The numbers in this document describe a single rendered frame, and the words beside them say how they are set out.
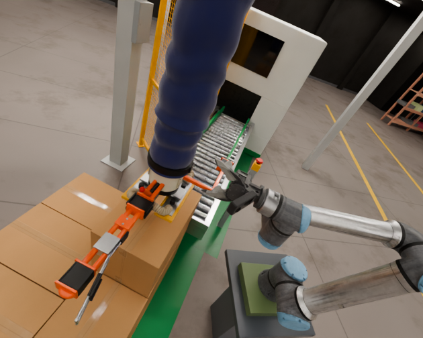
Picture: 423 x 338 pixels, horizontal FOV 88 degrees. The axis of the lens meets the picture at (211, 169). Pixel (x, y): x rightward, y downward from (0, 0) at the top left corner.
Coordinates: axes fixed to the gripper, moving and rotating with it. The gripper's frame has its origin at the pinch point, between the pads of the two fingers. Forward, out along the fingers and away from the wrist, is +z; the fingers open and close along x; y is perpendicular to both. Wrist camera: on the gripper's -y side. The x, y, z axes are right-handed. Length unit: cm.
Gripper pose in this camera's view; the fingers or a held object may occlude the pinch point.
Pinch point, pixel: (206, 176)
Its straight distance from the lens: 74.3
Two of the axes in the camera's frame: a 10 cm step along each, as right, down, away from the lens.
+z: -9.0, -4.4, 0.5
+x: 3.2, -7.2, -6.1
